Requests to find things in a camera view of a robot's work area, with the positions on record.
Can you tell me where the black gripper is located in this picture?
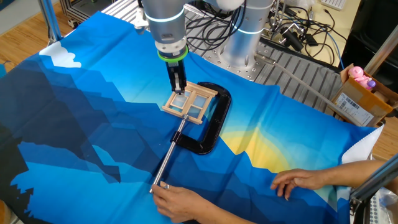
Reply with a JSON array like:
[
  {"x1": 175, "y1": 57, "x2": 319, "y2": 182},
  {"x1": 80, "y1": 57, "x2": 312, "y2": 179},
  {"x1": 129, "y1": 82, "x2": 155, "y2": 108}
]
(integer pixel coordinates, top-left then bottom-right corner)
[{"x1": 164, "y1": 58, "x2": 187, "y2": 95}]

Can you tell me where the miniature wooden sliding window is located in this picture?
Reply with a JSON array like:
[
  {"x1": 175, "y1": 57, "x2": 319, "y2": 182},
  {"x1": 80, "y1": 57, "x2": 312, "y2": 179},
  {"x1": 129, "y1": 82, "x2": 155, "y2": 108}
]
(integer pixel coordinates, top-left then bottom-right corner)
[{"x1": 161, "y1": 81, "x2": 218, "y2": 125}]

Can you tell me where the black C-clamp with steel screw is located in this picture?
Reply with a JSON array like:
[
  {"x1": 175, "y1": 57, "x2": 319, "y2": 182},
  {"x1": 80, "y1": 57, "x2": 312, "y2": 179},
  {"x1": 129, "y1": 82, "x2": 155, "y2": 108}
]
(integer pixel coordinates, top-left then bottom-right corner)
[{"x1": 149, "y1": 82, "x2": 233, "y2": 194}]

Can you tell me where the person's left forearm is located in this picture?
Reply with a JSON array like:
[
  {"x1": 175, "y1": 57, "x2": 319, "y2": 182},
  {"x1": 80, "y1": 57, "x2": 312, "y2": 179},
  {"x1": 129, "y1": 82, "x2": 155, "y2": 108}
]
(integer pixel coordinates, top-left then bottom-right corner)
[{"x1": 192, "y1": 203, "x2": 252, "y2": 224}]

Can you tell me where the person's right forearm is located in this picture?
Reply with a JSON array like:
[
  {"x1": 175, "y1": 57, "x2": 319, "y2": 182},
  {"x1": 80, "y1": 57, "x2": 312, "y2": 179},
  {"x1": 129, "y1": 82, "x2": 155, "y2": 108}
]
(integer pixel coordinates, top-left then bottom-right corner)
[{"x1": 325, "y1": 159, "x2": 398, "y2": 195}]

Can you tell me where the person's left hand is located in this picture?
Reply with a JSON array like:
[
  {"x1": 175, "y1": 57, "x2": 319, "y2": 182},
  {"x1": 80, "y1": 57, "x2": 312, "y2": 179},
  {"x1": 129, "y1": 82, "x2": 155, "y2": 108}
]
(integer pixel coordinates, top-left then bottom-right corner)
[{"x1": 150, "y1": 182, "x2": 218, "y2": 223}]

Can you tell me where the person's right hand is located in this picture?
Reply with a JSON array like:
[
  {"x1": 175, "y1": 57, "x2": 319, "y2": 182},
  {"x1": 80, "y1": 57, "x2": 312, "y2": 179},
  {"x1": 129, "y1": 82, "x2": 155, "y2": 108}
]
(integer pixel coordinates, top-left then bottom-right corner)
[{"x1": 270, "y1": 167, "x2": 327, "y2": 201}]

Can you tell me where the blue mountain print tablecloth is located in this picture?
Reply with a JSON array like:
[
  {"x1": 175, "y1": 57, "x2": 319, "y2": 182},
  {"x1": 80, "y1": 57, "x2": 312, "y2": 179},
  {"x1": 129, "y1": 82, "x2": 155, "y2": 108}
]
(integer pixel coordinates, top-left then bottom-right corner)
[{"x1": 0, "y1": 11, "x2": 385, "y2": 224}]

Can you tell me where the black white framed cart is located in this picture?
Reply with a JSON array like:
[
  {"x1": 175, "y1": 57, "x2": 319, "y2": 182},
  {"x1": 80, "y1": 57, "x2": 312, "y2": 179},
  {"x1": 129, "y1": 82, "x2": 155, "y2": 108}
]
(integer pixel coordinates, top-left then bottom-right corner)
[{"x1": 58, "y1": 0, "x2": 116, "y2": 28}]

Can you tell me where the white computer keyboard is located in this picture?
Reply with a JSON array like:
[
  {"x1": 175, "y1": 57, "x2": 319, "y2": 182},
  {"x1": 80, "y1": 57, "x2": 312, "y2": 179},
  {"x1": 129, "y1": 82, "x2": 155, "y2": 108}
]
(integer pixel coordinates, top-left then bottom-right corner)
[{"x1": 320, "y1": 0, "x2": 348, "y2": 12}]

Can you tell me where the pink plastic toy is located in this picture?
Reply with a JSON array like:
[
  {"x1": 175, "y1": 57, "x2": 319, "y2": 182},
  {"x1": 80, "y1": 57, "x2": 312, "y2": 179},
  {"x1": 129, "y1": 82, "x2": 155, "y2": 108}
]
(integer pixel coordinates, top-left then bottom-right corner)
[{"x1": 348, "y1": 65, "x2": 373, "y2": 91}]

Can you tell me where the cardboard box with label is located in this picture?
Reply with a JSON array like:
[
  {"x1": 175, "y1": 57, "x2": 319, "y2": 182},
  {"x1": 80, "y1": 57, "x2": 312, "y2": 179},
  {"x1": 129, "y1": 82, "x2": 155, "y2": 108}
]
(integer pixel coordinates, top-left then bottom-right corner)
[{"x1": 330, "y1": 63, "x2": 398, "y2": 128}]

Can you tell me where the large black equipment panel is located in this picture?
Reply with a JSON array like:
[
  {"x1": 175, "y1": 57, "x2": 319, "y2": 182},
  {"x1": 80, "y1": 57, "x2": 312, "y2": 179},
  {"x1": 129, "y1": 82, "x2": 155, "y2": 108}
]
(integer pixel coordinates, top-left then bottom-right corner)
[{"x1": 340, "y1": 0, "x2": 398, "y2": 93}]

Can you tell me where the clear plastic bag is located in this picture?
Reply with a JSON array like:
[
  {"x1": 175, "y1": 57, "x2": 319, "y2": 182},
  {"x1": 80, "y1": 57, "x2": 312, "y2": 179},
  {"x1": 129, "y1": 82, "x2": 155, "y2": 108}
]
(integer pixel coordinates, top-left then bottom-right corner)
[{"x1": 369, "y1": 188, "x2": 398, "y2": 224}]

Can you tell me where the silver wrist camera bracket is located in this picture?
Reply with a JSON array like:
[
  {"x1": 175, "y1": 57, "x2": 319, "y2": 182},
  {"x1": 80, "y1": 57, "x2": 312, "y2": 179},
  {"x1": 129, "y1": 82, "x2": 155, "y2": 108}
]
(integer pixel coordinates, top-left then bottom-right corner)
[{"x1": 133, "y1": 7, "x2": 150, "y2": 32}]

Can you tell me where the black clamp mount hardware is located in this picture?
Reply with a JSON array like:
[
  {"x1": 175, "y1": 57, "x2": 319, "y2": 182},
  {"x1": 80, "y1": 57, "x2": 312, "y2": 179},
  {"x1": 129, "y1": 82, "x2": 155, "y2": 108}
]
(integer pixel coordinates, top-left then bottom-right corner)
[{"x1": 270, "y1": 18, "x2": 320, "y2": 53}]

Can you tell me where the aluminium frame post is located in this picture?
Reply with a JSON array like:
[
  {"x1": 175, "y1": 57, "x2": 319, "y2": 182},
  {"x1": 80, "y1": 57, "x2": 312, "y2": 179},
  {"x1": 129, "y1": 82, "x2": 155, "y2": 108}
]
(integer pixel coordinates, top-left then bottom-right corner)
[
  {"x1": 37, "y1": 0, "x2": 63, "y2": 46},
  {"x1": 363, "y1": 24, "x2": 398, "y2": 75}
]

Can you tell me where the thin blue cable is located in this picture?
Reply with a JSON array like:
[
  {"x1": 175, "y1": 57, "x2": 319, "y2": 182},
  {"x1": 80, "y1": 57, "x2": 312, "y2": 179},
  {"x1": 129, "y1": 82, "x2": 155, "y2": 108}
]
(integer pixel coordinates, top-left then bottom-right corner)
[{"x1": 325, "y1": 30, "x2": 346, "y2": 71}]

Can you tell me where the aluminium frame beam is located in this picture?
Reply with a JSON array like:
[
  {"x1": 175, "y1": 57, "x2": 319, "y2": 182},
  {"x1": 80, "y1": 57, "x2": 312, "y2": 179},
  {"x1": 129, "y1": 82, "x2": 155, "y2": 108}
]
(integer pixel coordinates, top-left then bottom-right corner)
[{"x1": 349, "y1": 154, "x2": 398, "y2": 224}]

